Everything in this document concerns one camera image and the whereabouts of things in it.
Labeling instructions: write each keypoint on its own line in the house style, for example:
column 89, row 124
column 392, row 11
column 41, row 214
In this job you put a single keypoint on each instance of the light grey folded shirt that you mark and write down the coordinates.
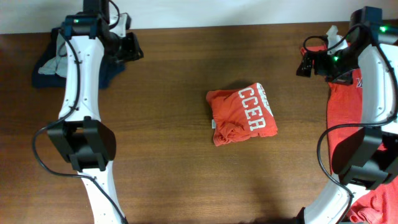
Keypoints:
column 58, row 64

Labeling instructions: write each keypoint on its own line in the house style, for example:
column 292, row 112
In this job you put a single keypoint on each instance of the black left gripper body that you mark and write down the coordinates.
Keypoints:
column 129, row 50

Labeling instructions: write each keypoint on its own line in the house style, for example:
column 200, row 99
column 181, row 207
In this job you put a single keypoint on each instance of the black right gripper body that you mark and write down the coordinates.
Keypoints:
column 332, row 67

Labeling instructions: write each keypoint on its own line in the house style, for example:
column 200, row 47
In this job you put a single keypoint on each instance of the red soccer t-shirt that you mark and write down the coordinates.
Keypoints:
column 377, row 206

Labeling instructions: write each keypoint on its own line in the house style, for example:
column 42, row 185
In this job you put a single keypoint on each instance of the dark navy folded garment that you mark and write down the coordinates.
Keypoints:
column 108, row 70

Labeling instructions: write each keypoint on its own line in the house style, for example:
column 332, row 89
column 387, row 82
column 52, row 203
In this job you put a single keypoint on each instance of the orange Fram t-shirt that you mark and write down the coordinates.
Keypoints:
column 239, row 115

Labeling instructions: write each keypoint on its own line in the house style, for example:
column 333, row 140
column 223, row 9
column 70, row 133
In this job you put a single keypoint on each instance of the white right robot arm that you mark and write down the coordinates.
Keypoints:
column 367, row 158

